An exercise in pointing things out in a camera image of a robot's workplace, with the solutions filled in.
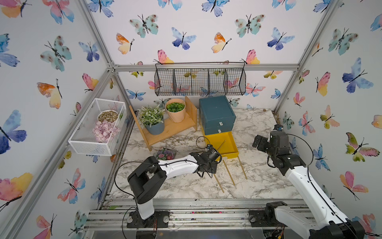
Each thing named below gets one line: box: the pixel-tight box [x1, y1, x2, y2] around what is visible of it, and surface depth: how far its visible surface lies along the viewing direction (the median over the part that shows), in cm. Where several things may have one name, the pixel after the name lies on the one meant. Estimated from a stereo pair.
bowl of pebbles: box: [96, 109, 119, 123], surface depth 72 cm
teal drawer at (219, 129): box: [204, 124, 234, 135], surface depth 97 cm
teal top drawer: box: [205, 116, 236, 129], surface depth 91 cm
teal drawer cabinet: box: [198, 95, 237, 136], surface depth 95 cm
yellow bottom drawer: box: [204, 131, 240, 161], surface depth 102 cm
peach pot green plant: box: [164, 98, 187, 123], surface depth 100 cm
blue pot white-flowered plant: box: [137, 104, 166, 135], surface depth 89 cm
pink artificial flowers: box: [92, 120, 121, 143], surface depth 65 cm
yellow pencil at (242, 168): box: [237, 155, 248, 180], surface depth 93 cm
